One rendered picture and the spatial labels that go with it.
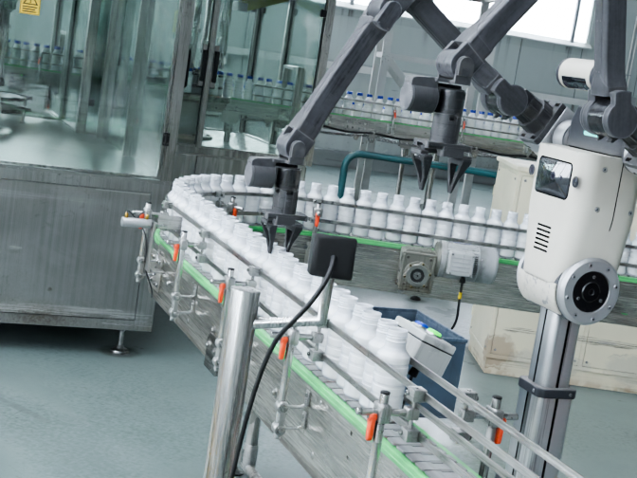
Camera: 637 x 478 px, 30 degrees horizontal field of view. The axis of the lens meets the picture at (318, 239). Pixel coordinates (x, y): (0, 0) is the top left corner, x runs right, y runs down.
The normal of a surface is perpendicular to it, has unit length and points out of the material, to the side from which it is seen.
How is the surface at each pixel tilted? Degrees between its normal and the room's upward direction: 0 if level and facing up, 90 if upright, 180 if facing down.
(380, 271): 90
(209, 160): 90
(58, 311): 90
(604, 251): 101
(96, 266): 90
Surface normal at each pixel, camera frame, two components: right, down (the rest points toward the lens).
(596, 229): 0.31, 0.37
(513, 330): 0.04, 0.16
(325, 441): -0.93, -0.08
